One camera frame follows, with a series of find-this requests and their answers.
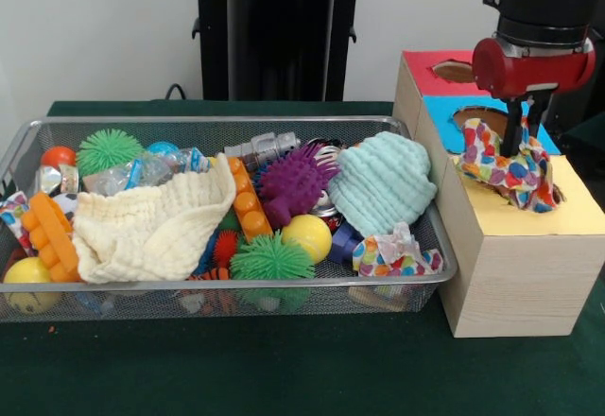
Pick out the wooden box with three holes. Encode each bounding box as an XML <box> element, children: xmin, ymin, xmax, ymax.
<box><xmin>391</xmin><ymin>49</ymin><xmax>605</xmax><ymax>339</ymax></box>

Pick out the green spiky rubber ball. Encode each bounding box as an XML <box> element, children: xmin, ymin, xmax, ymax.
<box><xmin>230</xmin><ymin>231</ymin><xmax>317</xmax><ymax>283</ymax></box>
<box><xmin>75</xmin><ymin>127</ymin><xmax>146</xmax><ymax>179</ymax></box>

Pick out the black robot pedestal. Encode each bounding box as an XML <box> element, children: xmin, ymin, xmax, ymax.
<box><xmin>181</xmin><ymin>0</ymin><xmax>382</xmax><ymax>103</ymax></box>

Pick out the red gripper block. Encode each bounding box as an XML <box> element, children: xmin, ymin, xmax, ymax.
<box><xmin>472</xmin><ymin>36</ymin><xmax>597</xmax><ymax>158</ymax></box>

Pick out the cream knitted cloth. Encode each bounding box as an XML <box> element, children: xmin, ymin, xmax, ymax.
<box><xmin>71</xmin><ymin>152</ymin><xmax>237</xmax><ymax>286</ymax></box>

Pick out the colourful dotted cloth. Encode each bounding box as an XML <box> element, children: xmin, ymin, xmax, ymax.
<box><xmin>456</xmin><ymin>116</ymin><xmax>562</xmax><ymax>214</ymax></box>
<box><xmin>352</xmin><ymin>220</ymin><xmax>445</xmax><ymax>279</ymax></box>

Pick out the purple spiky rubber toy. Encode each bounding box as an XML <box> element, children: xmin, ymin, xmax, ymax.
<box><xmin>254</xmin><ymin>142</ymin><xmax>342</xmax><ymax>228</ymax></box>

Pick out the yellow plastic ball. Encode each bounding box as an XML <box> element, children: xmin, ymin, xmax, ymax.
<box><xmin>281</xmin><ymin>214</ymin><xmax>334</xmax><ymax>264</ymax></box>

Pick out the mint green knitted cloth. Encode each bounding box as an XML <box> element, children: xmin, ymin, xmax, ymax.
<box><xmin>326</xmin><ymin>130</ymin><xmax>440</xmax><ymax>237</ymax></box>

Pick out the silver wire mesh bin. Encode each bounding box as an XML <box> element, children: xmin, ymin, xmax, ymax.
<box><xmin>0</xmin><ymin>113</ymin><xmax>458</xmax><ymax>325</ymax></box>

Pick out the orange toy building brick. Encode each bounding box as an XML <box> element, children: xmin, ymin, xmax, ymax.
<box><xmin>227</xmin><ymin>156</ymin><xmax>274</xmax><ymax>242</ymax></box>
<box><xmin>21</xmin><ymin>192</ymin><xmax>81</xmax><ymax>284</ymax></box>

